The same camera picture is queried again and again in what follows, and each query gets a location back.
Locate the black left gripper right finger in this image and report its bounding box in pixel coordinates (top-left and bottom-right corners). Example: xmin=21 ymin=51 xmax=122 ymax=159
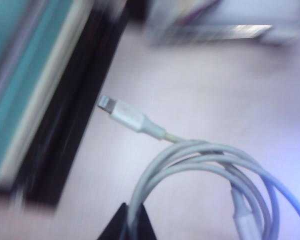
xmin=136 ymin=204 xmax=157 ymax=240

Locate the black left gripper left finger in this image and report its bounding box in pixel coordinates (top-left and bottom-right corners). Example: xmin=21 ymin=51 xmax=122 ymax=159
xmin=97 ymin=202 xmax=129 ymax=240

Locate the white charging cable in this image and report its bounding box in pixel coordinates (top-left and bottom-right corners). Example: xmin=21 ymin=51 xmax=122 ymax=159
xmin=97 ymin=94 xmax=300 ymax=240

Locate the thick black box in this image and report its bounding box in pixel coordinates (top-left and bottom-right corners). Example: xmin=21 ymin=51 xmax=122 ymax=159
xmin=27 ymin=0 xmax=130 ymax=207

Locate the thin black box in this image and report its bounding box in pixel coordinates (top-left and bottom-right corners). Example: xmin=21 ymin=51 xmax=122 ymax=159
xmin=14 ymin=0 xmax=111 ymax=201

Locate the teal book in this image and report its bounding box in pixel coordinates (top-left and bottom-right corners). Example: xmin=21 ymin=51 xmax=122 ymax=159
xmin=0 ymin=0 xmax=75 ymax=181

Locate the grey laptop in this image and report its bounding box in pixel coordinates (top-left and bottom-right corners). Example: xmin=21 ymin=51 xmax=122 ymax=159
xmin=149 ymin=23 xmax=300 ymax=47

